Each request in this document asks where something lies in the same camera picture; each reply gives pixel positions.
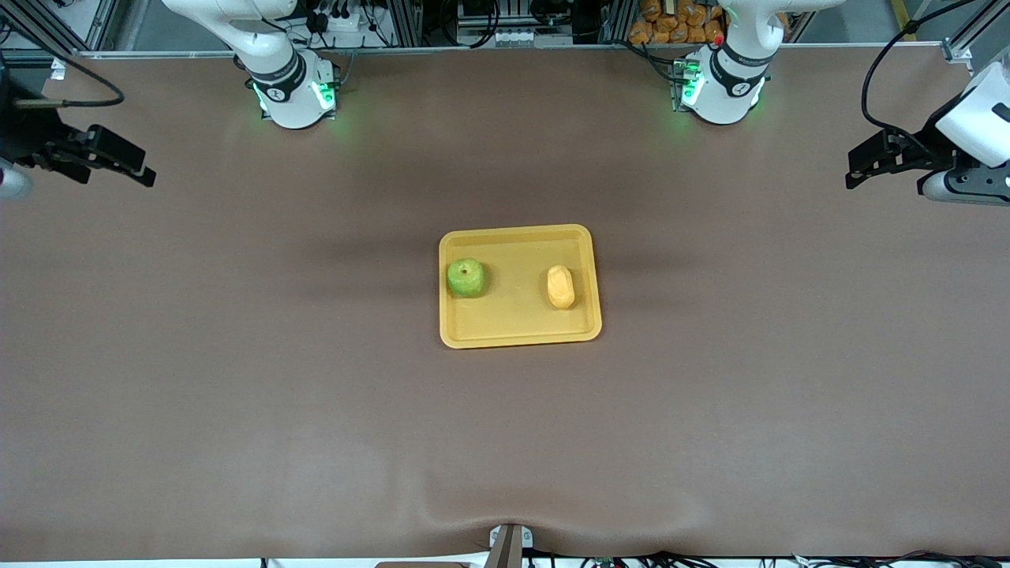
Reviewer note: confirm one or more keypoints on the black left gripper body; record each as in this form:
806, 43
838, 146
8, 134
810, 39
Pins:
924, 147

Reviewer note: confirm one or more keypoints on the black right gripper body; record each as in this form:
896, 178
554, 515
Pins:
25, 134

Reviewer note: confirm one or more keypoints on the yellow potato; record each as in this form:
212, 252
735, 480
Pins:
562, 288

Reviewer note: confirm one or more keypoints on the green apple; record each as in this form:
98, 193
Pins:
465, 278

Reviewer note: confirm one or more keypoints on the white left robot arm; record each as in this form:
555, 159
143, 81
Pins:
726, 87

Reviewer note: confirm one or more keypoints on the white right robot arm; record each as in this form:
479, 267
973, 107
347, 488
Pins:
292, 95

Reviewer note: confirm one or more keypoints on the yellow plastic tray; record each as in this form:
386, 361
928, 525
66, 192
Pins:
517, 315

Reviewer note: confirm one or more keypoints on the bag of orange items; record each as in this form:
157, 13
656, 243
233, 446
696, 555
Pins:
671, 28

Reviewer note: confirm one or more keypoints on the white power strip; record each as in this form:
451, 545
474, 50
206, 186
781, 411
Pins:
347, 22
517, 37

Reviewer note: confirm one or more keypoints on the brown table mat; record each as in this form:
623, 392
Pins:
505, 442

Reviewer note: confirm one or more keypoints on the aluminium frame post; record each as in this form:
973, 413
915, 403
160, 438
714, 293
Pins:
617, 20
406, 22

